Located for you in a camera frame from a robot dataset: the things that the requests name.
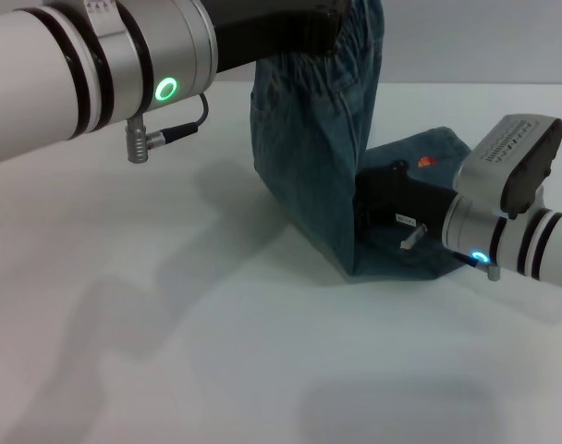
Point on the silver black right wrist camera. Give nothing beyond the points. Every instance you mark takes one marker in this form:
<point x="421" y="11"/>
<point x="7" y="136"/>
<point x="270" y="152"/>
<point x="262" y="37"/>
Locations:
<point x="503" y="152"/>

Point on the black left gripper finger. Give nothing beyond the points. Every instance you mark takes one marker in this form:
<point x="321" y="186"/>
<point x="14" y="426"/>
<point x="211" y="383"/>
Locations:
<point x="329" y="30"/>

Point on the blue denim jeans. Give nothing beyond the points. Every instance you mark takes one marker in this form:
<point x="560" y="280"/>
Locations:
<point x="304" y="162"/>

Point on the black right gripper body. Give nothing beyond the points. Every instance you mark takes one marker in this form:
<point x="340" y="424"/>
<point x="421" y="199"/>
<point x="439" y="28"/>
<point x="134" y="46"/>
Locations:
<point x="401" y="199"/>

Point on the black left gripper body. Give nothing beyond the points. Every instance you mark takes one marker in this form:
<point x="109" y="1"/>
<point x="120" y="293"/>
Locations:
<point x="262" y="28"/>

